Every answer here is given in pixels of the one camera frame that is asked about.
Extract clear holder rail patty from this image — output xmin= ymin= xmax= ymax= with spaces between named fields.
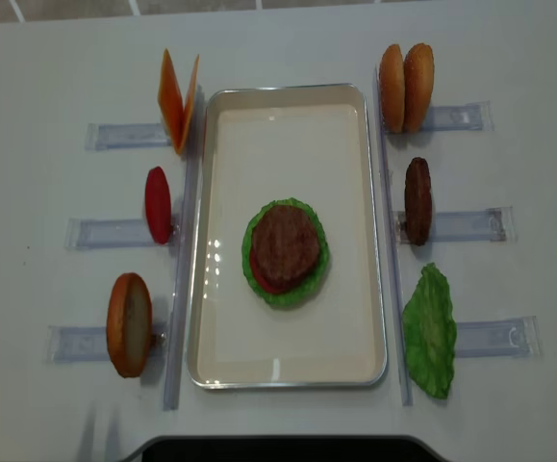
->
xmin=392 ymin=206 xmax=518 ymax=244

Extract brown meat patty upright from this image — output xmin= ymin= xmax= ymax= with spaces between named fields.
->
xmin=404 ymin=157 xmax=433 ymax=246

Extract orange cheese slice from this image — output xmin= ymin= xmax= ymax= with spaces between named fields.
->
xmin=157 ymin=49 xmax=184 ymax=155
xmin=178 ymin=56 xmax=199 ymax=154

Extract clear holder rail left bun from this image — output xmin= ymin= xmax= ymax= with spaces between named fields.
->
xmin=44 ymin=324 xmax=168 ymax=364

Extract long clear strip right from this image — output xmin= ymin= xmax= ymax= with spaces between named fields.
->
xmin=373 ymin=64 xmax=413 ymax=406

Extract clear holder rail cheese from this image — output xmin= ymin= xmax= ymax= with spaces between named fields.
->
xmin=85 ymin=123 xmax=171 ymax=151

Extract clear holder rail right buns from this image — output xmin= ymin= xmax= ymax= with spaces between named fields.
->
xmin=420 ymin=101 xmax=494 ymax=132

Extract red tomato slice on tray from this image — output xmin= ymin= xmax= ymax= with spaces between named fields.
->
xmin=249 ymin=248 xmax=289 ymax=295

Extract bun half upper left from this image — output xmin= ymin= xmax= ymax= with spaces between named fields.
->
xmin=379 ymin=44 xmax=405 ymax=133

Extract bun half lower left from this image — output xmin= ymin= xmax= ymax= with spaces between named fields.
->
xmin=106 ymin=272 xmax=152 ymax=378

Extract black base bottom edge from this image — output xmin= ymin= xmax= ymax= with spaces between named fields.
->
xmin=140 ymin=436 xmax=442 ymax=461

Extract green lettuce leaf on tray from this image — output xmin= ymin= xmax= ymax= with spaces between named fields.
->
xmin=241 ymin=197 xmax=331 ymax=309

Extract long clear strip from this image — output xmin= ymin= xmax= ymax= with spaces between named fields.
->
xmin=373 ymin=64 xmax=413 ymax=406
xmin=163 ymin=85 xmax=206 ymax=411

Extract red tomato slice upright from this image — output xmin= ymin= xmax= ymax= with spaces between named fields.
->
xmin=144 ymin=167 xmax=173 ymax=244

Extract long clear strip left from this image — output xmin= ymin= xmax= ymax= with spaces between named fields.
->
xmin=163 ymin=85 xmax=206 ymax=411

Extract brown meat patty on tray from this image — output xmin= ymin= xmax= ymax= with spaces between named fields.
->
xmin=252 ymin=204 xmax=320 ymax=291

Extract clear holder rail tomato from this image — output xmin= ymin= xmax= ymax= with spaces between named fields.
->
xmin=64 ymin=218 xmax=158 ymax=250

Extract green lettuce leaf upright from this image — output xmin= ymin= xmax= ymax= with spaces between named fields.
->
xmin=402 ymin=263 xmax=457 ymax=399

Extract clear holder rail lettuce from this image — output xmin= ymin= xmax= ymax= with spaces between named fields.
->
xmin=455 ymin=316 xmax=541 ymax=358

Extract cream metal tray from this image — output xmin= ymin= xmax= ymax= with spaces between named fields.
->
xmin=187 ymin=84 xmax=387 ymax=389

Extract sesame bun half upper right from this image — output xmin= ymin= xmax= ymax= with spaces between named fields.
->
xmin=403 ymin=43 xmax=435 ymax=133

